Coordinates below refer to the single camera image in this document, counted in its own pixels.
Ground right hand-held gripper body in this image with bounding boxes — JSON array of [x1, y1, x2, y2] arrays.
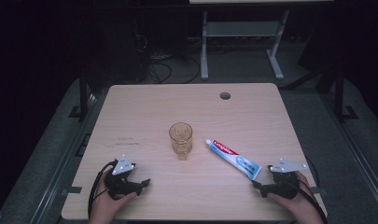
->
[[265, 157, 309, 201]]

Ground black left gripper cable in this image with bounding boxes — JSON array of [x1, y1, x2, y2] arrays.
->
[[87, 160, 119, 219]]

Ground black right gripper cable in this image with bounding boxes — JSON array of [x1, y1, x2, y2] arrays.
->
[[297, 166, 329, 224]]

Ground black floor cables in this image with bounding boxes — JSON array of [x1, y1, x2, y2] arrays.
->
[[134, 33, 203, 85]]

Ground white and blue toothpaste tube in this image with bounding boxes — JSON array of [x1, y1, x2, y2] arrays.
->
[[204, 138, 262, 181]]

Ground black upright post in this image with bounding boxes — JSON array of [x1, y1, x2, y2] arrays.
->
[[68, 66, 90, 123], [332, 64, 359, 123]]

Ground amber glass cup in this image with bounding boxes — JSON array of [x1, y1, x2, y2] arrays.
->
[[168, 121, 194, 161]]

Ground white metal stand frame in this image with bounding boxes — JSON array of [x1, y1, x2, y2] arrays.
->
[[200, 8, 291, 81]]

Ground aluminium floor rail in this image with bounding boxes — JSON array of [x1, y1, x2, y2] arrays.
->
[[318, 90, 378, 208], [27, 90, 107, 224]]

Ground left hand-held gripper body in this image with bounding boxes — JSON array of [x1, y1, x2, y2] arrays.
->
[[104, 154, 143, 200]]

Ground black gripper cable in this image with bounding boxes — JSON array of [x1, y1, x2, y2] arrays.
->
[[87, 160, 119, 219], [297, 166, 329, 224]]

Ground person's right hand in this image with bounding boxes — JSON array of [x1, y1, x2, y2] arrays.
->
[[266, 171, 325, 224]]

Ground person's left hand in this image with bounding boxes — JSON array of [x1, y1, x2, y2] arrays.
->
[[89, 170, 138, 224]]

